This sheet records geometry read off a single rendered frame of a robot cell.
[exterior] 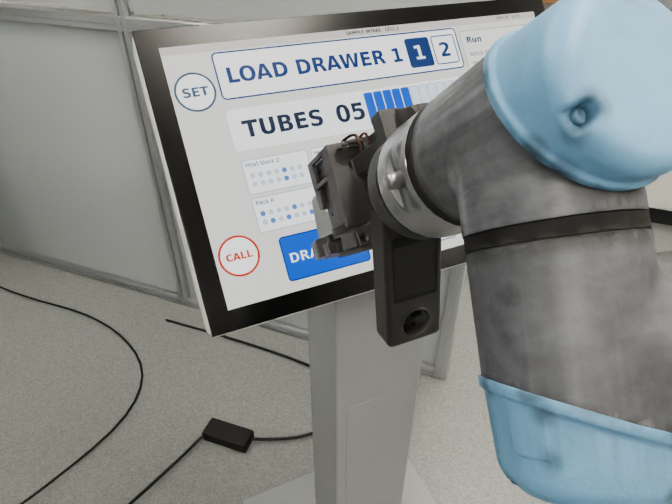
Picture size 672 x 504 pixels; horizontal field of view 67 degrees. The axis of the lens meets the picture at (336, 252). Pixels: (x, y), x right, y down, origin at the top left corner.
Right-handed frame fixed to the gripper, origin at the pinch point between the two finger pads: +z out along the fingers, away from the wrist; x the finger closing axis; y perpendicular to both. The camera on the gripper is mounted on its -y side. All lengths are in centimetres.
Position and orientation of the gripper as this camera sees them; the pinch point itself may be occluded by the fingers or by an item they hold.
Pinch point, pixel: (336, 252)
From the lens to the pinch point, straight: 50.4
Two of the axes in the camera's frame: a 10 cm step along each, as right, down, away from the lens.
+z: -3.2, 1.2, 9.4
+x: -9.1, 2.4, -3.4
